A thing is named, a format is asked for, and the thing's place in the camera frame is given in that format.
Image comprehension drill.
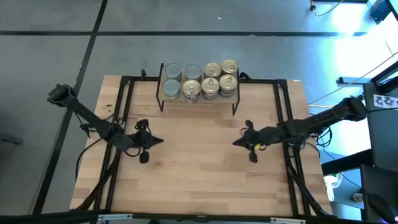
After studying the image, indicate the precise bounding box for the wooden shelf black metal frame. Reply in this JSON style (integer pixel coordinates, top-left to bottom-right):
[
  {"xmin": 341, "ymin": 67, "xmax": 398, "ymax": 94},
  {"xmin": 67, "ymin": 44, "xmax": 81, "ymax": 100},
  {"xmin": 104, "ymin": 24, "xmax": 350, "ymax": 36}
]
[{"xmin": 155, "ymin": 63, "xmax": 241, "ymax": 115}]

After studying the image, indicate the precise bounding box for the black table edge clamp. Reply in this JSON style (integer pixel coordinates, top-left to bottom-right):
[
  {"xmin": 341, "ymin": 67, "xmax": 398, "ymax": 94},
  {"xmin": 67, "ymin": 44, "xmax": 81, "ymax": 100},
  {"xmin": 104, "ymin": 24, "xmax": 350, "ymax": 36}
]
[{"xmin": 80, "ymin": 123, "xmax": 95, "ymax": 138}]

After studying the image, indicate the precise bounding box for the black desk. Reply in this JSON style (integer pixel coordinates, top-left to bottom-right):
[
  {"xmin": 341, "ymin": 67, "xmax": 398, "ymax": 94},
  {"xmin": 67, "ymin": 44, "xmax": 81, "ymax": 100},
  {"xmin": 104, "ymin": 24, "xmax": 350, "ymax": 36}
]
[{"xmin": 360, "ymin": 82, "xmax": 398, "ymax": 224}]

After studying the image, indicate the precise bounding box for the Bumble Bee tuna can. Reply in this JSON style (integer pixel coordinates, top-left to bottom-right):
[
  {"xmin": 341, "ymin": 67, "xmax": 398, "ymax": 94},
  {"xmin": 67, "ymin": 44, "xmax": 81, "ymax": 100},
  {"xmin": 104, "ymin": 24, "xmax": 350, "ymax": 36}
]
[
  {"xmin": 164, "ymin": 63, "xmax": 183, "ymax": 80},
  {"xmin": 162, "ymin": 78, "xmax": 181, "ymax": 100}
]

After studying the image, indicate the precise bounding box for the blue box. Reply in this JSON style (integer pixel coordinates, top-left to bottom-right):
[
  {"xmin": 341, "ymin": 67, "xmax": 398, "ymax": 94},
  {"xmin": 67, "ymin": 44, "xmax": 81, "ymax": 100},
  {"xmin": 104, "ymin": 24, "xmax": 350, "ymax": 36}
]
[{"xmin": 368, "ymin": 0, "xmax": 389, "ymax": 21}]

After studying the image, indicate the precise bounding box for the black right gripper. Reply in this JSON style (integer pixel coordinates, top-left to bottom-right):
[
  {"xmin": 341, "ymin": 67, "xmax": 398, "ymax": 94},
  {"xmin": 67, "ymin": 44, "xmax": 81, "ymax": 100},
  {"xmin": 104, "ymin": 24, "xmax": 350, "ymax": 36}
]
[{"xmin": 233, "ymin": 120, "xmax": 261, "ymax": 164}]

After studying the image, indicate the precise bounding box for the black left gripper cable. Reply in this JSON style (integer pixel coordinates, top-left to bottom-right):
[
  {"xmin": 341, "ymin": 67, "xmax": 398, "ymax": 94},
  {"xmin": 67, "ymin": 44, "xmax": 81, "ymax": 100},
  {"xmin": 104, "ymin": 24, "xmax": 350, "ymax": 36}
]
[{"xmin": 123, "ymin": 121, "xmax": 150, "ymax": 158}]

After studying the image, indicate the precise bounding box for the black hanging cable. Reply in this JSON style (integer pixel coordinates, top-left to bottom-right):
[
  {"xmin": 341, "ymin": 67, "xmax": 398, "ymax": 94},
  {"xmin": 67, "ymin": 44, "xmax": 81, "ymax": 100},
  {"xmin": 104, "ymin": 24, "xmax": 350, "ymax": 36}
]
[{"xmin": 75, "ymin": 136, "xmax": 105, "ymax": 183}]

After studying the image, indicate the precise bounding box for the white plastic object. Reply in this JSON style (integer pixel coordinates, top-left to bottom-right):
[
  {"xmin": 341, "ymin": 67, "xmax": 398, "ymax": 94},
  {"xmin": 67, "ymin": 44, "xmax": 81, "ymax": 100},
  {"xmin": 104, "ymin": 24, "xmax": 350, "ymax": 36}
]
[{"xmin": 323, "ymin": 174, "xmax": 343, "ymax": 202}]

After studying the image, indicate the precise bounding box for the light cable with plug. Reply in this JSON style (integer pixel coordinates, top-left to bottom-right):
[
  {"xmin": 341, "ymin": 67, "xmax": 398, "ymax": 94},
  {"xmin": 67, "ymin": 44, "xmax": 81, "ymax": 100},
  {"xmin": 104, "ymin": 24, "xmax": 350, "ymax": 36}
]
[{"xmin": 310, "ymin": 0, "xmax": 345, "ymax": 17}]

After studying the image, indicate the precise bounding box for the black metal table frame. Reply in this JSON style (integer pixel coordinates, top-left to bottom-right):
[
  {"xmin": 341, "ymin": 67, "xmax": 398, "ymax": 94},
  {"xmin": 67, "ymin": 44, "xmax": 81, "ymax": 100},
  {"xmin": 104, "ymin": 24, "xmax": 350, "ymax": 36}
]
[{"xmin": 70, "ymin": 74, "xmax": 335, "ymax": 218}]

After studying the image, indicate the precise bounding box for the black floor stand foot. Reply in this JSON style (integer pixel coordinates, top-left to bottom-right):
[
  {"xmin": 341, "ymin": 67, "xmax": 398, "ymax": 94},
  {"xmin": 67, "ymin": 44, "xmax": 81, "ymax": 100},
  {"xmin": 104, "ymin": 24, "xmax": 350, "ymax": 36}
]
[{"xmin": 338, "ymin": 76, "xmax": 369, "ymax": 85}]

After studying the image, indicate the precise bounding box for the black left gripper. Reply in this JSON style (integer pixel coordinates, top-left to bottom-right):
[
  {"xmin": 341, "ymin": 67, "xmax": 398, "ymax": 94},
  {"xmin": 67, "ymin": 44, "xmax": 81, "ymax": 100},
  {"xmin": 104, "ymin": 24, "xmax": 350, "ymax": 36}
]
[{"xmin": 135, "ymin": 119, "xmax": 165, "ymax": 165}]

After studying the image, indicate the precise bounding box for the silver bracket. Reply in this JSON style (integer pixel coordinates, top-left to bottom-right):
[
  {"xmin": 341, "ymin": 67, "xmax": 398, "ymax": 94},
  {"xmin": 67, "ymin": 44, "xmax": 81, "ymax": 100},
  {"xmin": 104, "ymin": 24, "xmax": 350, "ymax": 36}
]
[
  {"xmin": 269, "ymin": 217, "xmax": 307, "ymax": 224},
  {"xmin": 97, "ymin": 213, "xmax": 134, "ymax": 222}
]

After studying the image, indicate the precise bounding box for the black cable bundle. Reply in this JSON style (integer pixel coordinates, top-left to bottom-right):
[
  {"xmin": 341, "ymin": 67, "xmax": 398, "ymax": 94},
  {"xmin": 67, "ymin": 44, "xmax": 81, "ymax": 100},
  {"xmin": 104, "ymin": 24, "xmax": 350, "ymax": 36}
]
[{"xmin": 315, "ymin": 126, "xmax": 334, "ymax": 147}]

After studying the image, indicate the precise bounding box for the large gold ringed can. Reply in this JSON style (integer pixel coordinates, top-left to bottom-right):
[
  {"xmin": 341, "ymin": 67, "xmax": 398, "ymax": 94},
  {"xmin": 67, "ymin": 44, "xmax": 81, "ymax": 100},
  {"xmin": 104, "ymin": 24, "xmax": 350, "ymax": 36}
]
[{"xmin": 185, "ymin": 64, "xmax": 203, "ymax": 81}]

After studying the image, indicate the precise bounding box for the black diagonal beam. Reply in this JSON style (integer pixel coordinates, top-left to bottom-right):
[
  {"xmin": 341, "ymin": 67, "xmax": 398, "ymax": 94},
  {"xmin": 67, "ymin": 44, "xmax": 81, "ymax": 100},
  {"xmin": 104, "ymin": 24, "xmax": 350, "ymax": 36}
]
[{"xmin": 321, "ymin": 148, "xmax": 374, "ymax": 175}]

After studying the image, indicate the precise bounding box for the paper with black pattern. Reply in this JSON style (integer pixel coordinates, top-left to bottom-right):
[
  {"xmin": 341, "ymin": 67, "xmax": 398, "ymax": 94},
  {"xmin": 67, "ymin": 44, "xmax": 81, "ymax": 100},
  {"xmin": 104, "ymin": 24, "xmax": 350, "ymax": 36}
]
[{"xmin": 374, "ymin": 94, "xmax": 398, "ymax": 110}]

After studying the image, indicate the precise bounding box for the black rig beam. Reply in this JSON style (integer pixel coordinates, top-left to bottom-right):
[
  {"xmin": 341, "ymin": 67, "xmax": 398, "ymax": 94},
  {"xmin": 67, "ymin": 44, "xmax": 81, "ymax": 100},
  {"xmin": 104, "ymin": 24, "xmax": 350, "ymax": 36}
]
[{"xmin": 0, "ymin": 210, "xmax": 398, "ymax": 224}]

